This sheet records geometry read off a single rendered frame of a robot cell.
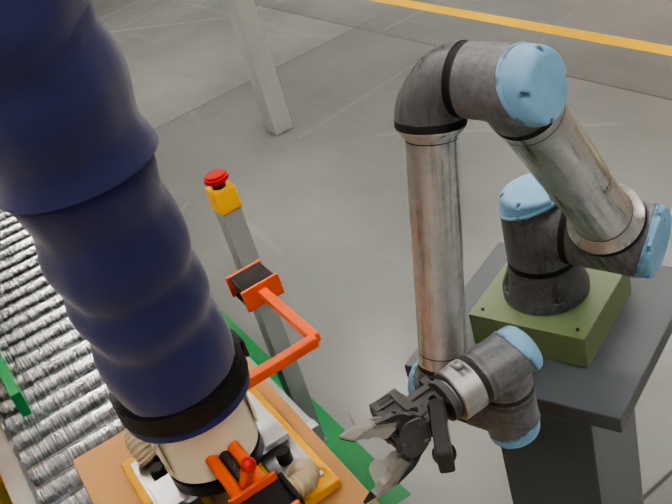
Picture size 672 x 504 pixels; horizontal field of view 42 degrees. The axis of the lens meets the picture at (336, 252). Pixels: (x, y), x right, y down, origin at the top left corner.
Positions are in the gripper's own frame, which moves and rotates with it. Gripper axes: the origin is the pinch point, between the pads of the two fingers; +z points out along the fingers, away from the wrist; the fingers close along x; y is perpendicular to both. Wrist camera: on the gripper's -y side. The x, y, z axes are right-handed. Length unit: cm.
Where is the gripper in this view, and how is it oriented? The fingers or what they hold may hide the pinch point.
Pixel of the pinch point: (354, 475)
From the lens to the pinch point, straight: 138.4
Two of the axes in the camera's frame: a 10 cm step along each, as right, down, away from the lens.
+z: -8.2, 4.8, -3.2
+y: -5.2, -3.6, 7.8
